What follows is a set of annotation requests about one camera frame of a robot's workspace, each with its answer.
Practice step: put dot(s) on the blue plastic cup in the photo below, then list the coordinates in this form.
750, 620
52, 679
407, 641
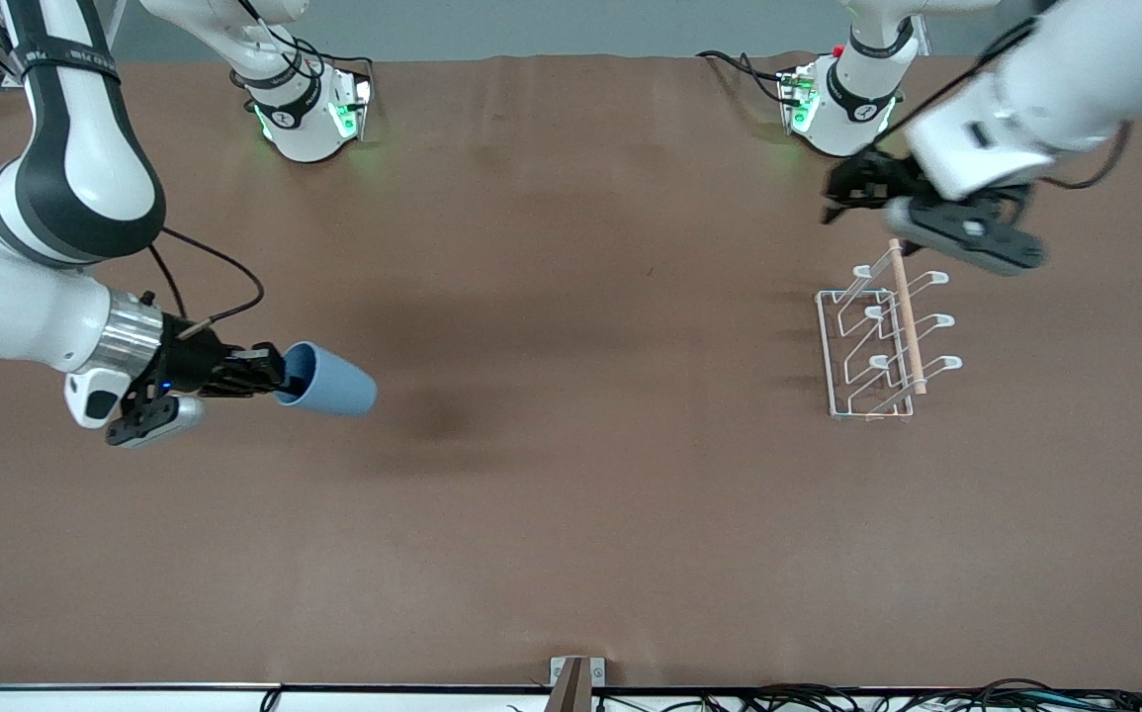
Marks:
333, 386

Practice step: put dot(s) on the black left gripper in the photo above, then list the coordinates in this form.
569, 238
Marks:
867, 181

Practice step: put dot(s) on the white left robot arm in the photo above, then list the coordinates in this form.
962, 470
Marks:
1045, 89

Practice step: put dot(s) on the brown vertical post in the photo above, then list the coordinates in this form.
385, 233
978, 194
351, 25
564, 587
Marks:
570, 692

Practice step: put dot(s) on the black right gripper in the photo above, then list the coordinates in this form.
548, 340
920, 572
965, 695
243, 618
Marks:
191, 362

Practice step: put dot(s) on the white table edge rail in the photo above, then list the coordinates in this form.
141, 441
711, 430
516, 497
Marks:
86, 700

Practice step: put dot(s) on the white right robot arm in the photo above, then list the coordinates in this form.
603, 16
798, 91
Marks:
86, 178

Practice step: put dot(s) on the grey metal mounting bracket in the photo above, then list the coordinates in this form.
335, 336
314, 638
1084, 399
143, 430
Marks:
561, 672

